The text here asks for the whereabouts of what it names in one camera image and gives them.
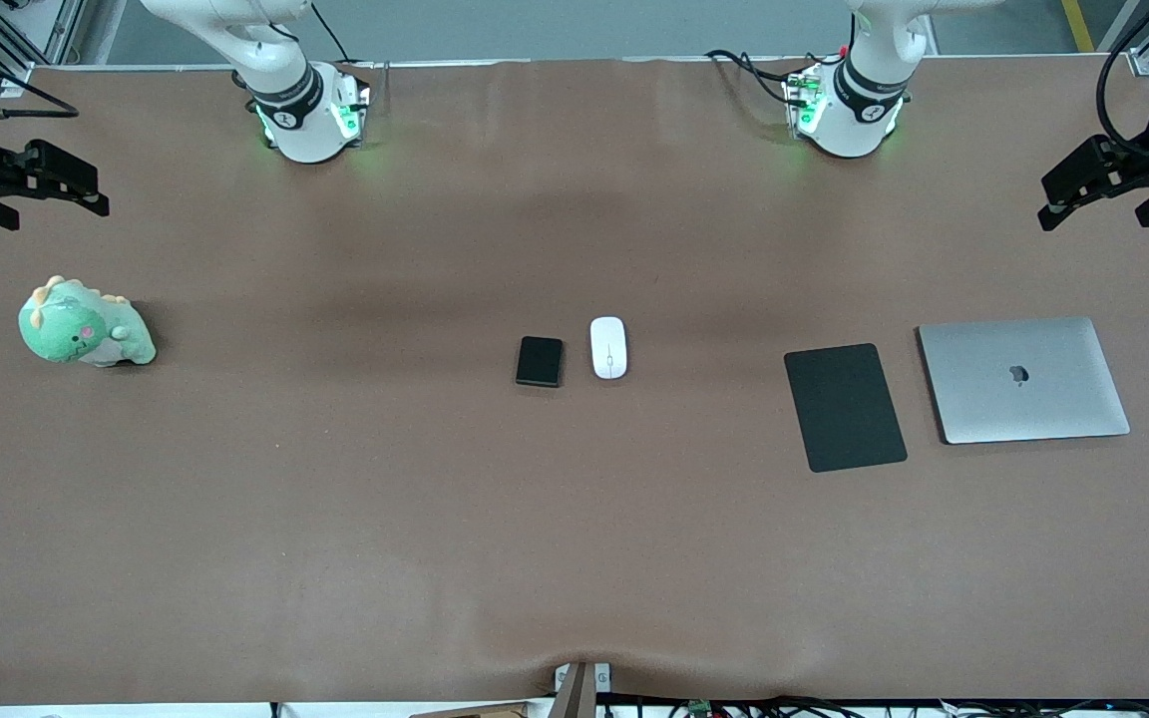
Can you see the black mouse pad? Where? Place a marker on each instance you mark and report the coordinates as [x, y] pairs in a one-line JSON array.
[[844, 409]]

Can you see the silver laptop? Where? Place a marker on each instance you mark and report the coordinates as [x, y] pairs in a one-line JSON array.
[[1023, 409]]

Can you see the small black box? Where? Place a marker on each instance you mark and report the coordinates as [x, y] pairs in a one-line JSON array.
[[540, 361]]

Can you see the green dinosaur plush toy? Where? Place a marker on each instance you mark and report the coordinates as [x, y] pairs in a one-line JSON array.
[[66, 329]]

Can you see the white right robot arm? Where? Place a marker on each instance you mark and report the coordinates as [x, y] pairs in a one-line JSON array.
[[305, 130]]

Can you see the brown table cover mat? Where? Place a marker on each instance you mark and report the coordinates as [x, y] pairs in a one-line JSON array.
[[335, 499]]

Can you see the metal camera stand bracket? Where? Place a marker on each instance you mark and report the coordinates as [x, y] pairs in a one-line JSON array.
[[576, 693]]

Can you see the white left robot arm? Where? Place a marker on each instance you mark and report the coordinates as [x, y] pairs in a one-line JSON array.
[[854, 122]]

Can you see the white computer mouse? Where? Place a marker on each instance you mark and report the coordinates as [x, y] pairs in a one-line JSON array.
[[608, 349]]

